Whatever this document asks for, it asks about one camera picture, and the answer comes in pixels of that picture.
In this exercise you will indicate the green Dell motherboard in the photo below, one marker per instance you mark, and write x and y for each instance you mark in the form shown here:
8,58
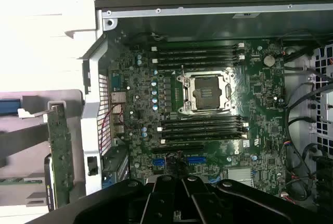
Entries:
260,104

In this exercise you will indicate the hard disk with blue caddy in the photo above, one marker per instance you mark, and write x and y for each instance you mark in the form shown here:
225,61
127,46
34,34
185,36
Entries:
9,107

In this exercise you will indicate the black expansion slot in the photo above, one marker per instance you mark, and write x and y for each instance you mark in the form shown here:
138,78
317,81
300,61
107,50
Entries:
177,148

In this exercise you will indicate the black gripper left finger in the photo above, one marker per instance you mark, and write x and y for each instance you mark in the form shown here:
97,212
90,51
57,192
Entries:
104,203

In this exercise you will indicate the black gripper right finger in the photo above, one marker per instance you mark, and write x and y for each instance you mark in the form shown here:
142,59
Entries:
260,205

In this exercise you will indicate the grey parts rack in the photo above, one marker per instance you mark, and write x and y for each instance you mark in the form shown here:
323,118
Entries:
39,96

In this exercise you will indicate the round coin cell battery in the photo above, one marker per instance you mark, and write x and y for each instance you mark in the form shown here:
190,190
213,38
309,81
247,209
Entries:
269,60

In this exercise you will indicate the silver chipset heatsink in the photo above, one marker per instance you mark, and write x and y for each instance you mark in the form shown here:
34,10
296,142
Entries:
239,175

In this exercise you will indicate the perforated metal drive cage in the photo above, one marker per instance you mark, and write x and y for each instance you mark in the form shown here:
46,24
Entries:
323,60

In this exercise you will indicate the open grey PC case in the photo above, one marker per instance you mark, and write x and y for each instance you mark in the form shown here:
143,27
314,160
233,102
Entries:
182,26

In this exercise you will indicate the metal CPU socket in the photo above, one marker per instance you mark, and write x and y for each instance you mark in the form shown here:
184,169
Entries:
205,91

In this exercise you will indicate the blue expansion slot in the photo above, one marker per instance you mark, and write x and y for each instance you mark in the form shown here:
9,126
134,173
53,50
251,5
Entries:
158,162

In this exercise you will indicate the thin metal locking lever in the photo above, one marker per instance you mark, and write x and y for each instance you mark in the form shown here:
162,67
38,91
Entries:
186,88

